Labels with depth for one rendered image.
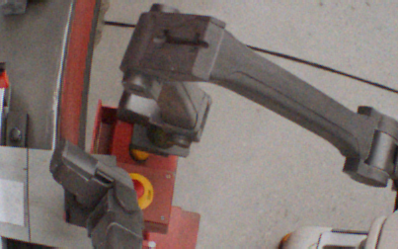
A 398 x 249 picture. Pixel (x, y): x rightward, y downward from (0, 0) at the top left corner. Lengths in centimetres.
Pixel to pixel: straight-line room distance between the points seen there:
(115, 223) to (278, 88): 26
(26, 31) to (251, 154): 104
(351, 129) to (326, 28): 154
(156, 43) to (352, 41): 170
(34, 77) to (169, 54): 66
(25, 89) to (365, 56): 136
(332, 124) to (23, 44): 76
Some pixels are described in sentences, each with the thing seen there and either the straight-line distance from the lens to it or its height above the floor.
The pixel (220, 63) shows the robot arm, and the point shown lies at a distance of 103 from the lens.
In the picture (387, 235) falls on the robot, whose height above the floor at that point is 133.
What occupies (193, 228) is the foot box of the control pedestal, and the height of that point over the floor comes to 1.
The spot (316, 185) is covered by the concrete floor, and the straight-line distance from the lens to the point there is 252.
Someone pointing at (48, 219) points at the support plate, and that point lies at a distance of 144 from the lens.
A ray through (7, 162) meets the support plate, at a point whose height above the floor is 100.
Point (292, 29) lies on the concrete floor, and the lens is 266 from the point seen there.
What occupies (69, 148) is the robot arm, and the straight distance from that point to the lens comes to 121.
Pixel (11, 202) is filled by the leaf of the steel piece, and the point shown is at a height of 100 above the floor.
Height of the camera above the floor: 240
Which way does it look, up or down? 72 degrees down
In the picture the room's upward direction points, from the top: 10 degrees clockwise
